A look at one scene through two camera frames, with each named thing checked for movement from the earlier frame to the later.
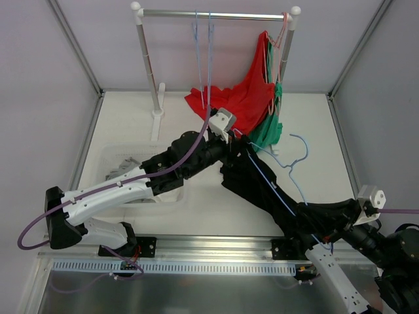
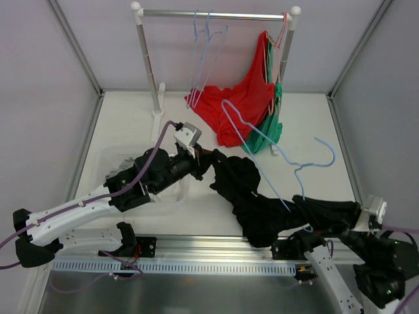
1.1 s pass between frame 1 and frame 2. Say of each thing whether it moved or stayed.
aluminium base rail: stayed
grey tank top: stayed
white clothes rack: stayed
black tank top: moved
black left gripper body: moved
